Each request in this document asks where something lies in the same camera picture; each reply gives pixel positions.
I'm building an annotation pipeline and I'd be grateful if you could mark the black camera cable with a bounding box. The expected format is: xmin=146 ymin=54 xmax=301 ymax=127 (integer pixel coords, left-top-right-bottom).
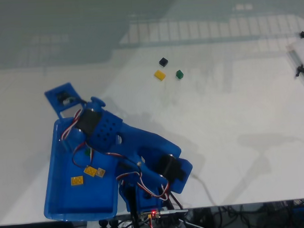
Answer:
xmin=167 ymin=187 xmax=190 ymax=227

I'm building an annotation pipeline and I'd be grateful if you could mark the controller board with red light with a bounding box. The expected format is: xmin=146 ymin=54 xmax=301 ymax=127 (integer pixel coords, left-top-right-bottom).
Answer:
xmin=140 ymin=209 xmax=161 ymax=220

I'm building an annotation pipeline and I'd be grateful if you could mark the blue plastic bin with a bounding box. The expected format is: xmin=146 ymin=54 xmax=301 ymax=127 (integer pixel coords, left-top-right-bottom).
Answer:
xmin=40 ymin=116 xmax=121 ymax=223

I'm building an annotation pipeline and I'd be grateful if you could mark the yellow rectangular lego brick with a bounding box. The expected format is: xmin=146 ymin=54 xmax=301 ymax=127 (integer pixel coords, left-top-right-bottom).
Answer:
xmin=153 ymin=69 xmax=166 ymax=82
xmin=70 ymin=175 xmax=85 ymax=187
xmin=83 ymin=165 xmax=98 ymax=178

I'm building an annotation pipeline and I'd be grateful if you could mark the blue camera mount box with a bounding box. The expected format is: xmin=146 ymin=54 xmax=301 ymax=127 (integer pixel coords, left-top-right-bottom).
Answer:
xmin=43 ymin=82 xmax=84 ymax=120

